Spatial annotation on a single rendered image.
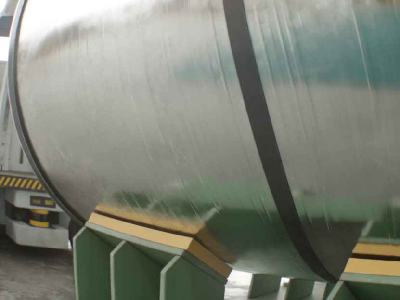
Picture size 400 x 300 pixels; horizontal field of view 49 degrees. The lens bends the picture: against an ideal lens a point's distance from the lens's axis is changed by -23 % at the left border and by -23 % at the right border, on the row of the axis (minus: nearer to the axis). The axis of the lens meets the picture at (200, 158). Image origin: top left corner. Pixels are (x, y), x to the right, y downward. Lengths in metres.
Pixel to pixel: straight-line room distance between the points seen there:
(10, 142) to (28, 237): 0.50
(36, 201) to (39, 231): 0.12
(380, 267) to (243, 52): 0.36
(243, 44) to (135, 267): 0.56
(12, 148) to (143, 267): 1.25
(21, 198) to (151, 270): 0.89
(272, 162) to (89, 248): 0.57
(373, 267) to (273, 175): 0.22
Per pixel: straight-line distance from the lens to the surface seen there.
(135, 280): 1.04
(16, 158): 2.19
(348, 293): 0.75
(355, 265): 0.73
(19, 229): 1.86
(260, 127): 0.65
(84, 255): 1.13
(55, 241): 1.92
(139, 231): 1.00
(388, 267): 0.71
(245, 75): 0.64
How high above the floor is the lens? 0.42
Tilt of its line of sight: 1 degrees up
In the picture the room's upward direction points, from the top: 5 degrees clockwise
